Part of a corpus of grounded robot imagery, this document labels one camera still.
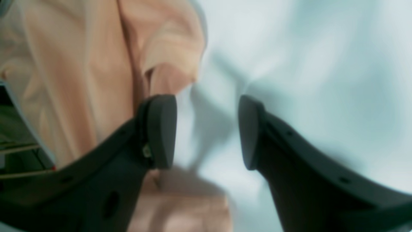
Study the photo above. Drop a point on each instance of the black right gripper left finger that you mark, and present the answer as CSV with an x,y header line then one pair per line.
x,y
99,192

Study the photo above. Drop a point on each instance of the peach T-shirt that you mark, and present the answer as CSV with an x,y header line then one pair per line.
x,y
77,70

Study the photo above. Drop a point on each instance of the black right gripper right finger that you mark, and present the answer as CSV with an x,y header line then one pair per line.
x,y
312,192

